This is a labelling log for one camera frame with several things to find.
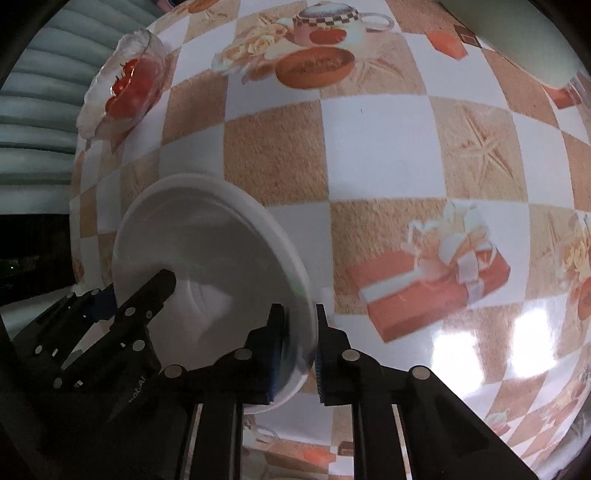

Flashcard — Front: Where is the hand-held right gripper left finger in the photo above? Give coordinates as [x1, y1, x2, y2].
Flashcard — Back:
[157, 303, 287, 480]

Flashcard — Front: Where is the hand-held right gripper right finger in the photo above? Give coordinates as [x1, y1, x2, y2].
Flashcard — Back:
[314, 303, 541, 480]

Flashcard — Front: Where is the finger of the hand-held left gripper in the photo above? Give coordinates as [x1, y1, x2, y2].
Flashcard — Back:
[14, 287, 116, 385]
[65, 269, 178, 388]

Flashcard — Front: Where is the white foam bowl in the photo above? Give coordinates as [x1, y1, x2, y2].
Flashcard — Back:
[112, 174, 319, 414]

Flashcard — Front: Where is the clear glass bowl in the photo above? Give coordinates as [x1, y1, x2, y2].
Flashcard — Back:
[76, 28, 168, 140]

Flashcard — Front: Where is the pile of cherry tomatoes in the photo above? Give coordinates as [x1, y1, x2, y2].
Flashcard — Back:
[105, 58, 160, 119]

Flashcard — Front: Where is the checkered printed tablecloth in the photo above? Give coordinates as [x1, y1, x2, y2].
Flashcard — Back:
[69, 0, 591, 480]

